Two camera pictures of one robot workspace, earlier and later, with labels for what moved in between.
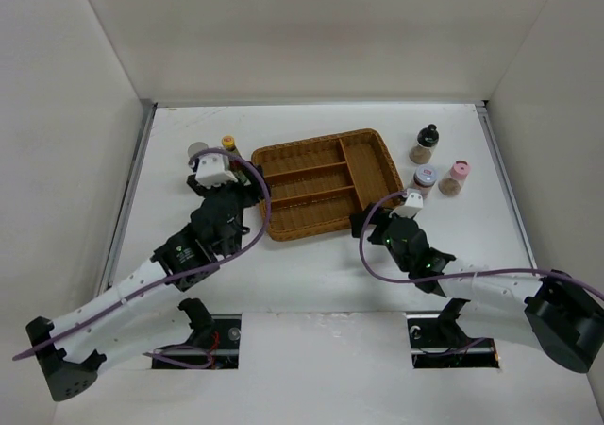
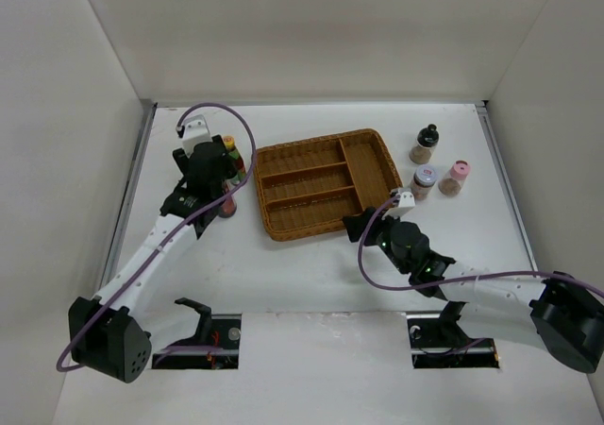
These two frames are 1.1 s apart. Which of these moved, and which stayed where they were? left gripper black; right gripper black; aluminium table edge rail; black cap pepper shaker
Moved: left gripper black
Stayed: right gripper black; black cap pepper shaker; aluminium table edge rail
